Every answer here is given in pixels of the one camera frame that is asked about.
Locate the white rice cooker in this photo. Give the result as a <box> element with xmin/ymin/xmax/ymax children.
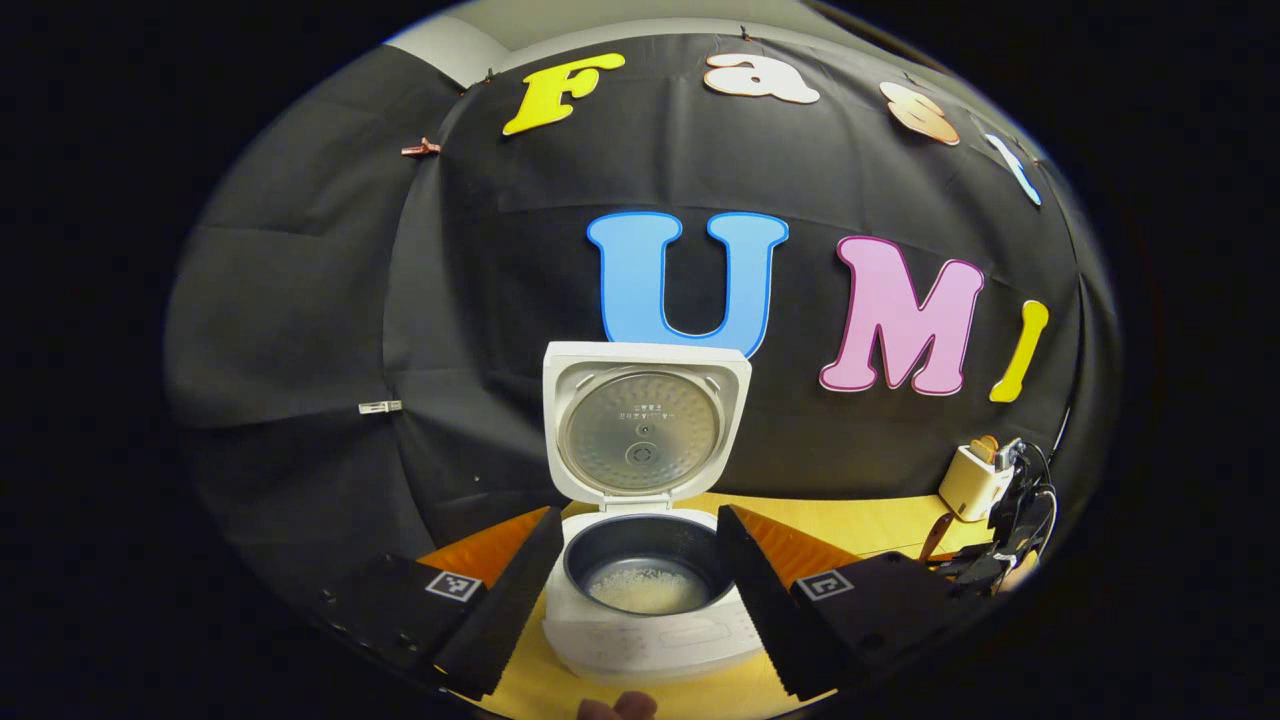
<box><xmin>542</xmin><ymin>341</ymin><xmax>766</xmax><ymax>683</ymax></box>

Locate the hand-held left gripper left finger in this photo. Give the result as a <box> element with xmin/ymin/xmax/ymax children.
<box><xmin>318</xmin><ymin>505</ymin><xmax>566</xmax><ymax>701</ymax></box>

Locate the white rice heap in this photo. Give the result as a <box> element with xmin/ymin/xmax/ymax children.
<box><xmin>588</xmin><ymin>565</ymin><xmax>711</xmax><ymax>614</ymax></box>

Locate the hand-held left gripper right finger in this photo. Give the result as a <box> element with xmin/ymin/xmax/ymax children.
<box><xmin>716</xmin><ymin>503</ymin><xmax>991</xmax><ymax>701</ymax></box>

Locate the black backdrop cloth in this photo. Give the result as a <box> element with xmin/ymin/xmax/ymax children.
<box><xmin>165</xmin><ymin>30</ymin><xmax>1121</xmax><ymax>621</ymax></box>

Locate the white toaster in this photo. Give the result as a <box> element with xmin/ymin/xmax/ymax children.
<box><xmin>938</xmin><ymin>443</ymin><xmax>1011</xmax><ymax>523</ymax></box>

